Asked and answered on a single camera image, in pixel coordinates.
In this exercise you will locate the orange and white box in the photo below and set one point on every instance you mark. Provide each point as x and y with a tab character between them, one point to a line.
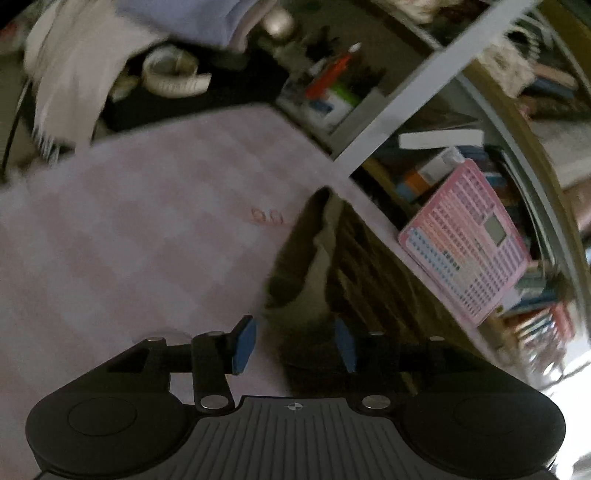
429	173

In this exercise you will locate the olive green garment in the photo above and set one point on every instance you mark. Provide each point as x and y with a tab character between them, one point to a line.
302	281

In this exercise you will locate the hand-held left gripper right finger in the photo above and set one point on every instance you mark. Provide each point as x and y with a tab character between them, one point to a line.
347	347

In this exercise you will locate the red marker pen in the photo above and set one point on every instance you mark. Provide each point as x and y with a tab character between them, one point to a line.
328	74

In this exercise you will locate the grey shelf post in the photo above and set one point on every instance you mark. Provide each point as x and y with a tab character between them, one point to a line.
434	83

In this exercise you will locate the lavender folded cloth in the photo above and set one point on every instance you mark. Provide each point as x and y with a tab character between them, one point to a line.
194	18

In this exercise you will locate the white fringed cloth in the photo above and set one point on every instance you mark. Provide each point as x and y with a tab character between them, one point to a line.
74	69

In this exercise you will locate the row of books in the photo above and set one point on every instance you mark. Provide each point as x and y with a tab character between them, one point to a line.
538	318

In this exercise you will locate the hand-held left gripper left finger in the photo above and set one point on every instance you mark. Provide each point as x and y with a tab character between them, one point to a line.
244	345

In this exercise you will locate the black side table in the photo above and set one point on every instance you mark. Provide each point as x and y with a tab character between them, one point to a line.
194	99

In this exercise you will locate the pink checked bed sheet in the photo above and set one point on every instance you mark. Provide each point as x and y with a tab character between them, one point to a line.
138	221

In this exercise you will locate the white coiled belt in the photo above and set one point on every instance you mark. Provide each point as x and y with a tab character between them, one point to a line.
171	73

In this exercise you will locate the white flat box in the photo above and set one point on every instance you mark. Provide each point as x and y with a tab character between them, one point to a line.
441	138

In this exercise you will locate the clear pen holder box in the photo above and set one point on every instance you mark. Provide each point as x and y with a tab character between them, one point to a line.
330	99

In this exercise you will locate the pink printed chart board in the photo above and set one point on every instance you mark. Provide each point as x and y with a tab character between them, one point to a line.
466	244

